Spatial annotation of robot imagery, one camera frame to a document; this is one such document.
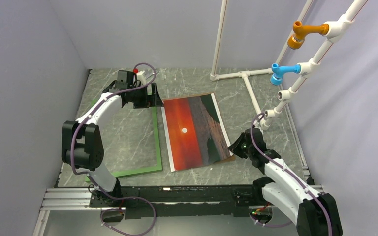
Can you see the white PVC pipe rack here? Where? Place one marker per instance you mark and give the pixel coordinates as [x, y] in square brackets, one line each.
[291, 82]

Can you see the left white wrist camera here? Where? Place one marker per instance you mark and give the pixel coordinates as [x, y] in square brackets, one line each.
[140, 75]

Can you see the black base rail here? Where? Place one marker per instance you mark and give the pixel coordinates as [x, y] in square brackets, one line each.
[173, 201]

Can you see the red sunset photo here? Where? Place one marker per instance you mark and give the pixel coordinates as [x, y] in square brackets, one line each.
[195, 132]

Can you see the orange pipe fitting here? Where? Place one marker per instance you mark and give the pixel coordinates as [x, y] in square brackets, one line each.
[300, 31]

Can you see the aluminium extrusion frame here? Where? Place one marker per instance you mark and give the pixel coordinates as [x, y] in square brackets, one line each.
[79, 199]

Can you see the green wooden photo frame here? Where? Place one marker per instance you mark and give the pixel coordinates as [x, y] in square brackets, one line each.
[132, 145]

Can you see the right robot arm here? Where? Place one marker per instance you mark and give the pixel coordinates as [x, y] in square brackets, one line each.
[312, 212]

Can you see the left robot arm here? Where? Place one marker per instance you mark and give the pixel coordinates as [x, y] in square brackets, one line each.
[82, 146]

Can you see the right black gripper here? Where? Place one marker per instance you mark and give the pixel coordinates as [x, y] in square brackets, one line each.
[235, 147]

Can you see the blue pipe fitting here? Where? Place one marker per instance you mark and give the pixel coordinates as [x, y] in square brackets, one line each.
[279, 72]

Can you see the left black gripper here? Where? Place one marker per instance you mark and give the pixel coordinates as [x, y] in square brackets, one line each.
[149, 101]

